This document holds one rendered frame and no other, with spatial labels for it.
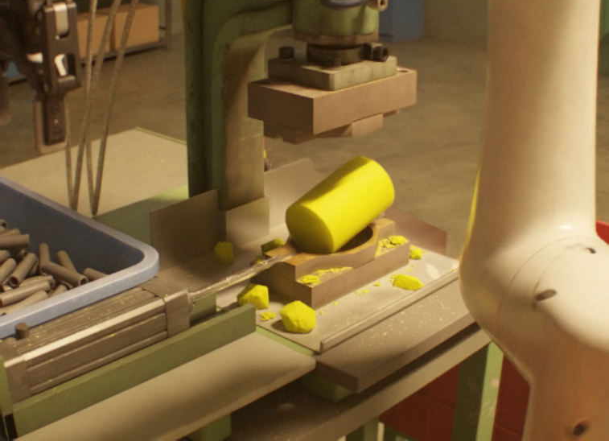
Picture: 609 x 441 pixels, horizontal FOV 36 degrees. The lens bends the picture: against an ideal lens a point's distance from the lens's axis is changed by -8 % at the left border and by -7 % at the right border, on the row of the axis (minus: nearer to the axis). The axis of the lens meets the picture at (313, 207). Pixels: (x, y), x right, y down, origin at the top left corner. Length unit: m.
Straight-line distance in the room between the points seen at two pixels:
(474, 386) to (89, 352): 0.51
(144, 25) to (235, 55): 5.90
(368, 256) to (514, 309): 0.33
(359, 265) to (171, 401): 0.30
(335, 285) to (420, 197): 3.18
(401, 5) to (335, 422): 6.51
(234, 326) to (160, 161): 0.72
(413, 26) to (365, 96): 6.50
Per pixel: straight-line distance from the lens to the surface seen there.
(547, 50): 0.78
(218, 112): 1.13
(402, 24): 7.40
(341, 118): 0.99
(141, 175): 1.59
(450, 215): 4.05
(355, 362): 0.95
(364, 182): 1.08
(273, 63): 1.02
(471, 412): 1.22
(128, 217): 1.30
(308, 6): 0.99
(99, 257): 1.14
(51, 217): 1.22
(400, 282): 1.09
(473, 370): 1.19
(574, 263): 0.77
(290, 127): 0.98
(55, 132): 0.66
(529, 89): 0.79
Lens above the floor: 1.47
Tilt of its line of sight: 21 degrees down
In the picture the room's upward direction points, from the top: straight up
